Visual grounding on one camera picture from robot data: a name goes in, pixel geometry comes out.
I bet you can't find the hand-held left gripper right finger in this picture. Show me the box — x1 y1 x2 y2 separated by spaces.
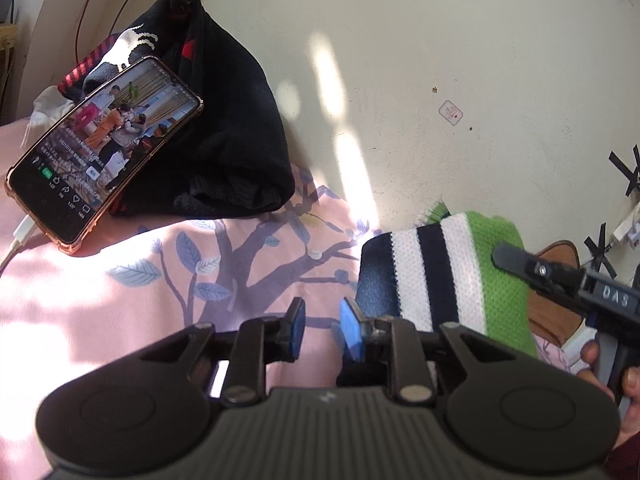
339 299 505 406

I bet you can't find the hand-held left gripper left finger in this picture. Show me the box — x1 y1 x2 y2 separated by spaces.
142 297 307 407

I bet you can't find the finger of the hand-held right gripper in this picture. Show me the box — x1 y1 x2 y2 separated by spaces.
492 241 586 306

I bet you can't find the striped green knit sweater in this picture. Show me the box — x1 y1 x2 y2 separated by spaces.
357 201 541 361

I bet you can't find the person's right forearm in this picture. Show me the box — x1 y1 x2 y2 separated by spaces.
605 425 640 480

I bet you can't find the person's right hand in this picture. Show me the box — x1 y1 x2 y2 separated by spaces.
575 340 640 426

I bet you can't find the black tape cross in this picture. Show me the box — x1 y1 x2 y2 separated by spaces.
608 144 640 198
584 222 621 277

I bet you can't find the brown cushion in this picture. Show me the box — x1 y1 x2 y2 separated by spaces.
525 240 601 346

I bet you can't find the white power strip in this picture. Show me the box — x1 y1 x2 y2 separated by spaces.
612 202 640 247

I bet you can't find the pink tree-print bedsheet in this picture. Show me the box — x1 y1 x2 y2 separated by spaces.
0 115 591 480

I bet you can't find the black knit garment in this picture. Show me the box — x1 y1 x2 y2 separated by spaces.
57 0 297 221

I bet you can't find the smartphone in clear case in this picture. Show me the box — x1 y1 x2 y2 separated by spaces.
4 56 205 256

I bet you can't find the white crumpled tissue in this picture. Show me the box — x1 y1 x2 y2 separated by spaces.
22 85 76 146

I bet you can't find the small wall sticker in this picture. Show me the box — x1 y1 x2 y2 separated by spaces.
439 100 463 126

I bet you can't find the white charging cable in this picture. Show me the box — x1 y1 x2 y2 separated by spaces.
0 214 36 281

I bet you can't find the thin dark wall cable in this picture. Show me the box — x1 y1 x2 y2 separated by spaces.
74 0 155 63

